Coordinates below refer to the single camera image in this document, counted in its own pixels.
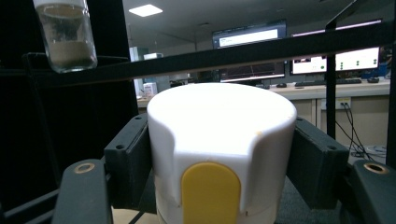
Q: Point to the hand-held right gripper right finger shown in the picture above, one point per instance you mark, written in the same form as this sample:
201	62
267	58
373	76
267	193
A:
317	168

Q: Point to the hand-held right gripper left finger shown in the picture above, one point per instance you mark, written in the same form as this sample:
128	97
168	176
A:
129	168

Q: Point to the seasoning jar with brown powder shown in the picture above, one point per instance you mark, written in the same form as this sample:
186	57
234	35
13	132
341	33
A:
218	124

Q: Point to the black metal stand post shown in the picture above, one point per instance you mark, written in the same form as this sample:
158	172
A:
391	124
331	109
218	59

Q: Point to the dark curtain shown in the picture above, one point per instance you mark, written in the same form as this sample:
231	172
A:
77	130

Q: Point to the small white box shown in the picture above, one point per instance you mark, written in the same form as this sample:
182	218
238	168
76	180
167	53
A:
150	89

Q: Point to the black keyboard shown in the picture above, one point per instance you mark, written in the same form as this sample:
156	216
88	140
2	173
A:
314	83

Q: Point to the black computer mouse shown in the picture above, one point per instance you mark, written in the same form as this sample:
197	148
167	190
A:
372	80
281	85

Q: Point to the white screen computer monitor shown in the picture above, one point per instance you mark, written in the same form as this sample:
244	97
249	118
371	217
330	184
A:
355	60

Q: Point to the dark screen computer monitor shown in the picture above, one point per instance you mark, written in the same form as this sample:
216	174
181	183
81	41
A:
252	73

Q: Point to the glass jar with pale powder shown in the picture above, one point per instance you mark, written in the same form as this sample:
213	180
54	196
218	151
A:
68	49

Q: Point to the wide computer monitor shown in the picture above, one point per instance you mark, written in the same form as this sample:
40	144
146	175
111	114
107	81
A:
249	35

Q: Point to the square ceiling light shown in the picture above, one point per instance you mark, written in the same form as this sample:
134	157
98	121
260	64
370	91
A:
145	10

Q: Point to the white wall socket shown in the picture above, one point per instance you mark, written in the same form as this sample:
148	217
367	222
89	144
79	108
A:
344	102

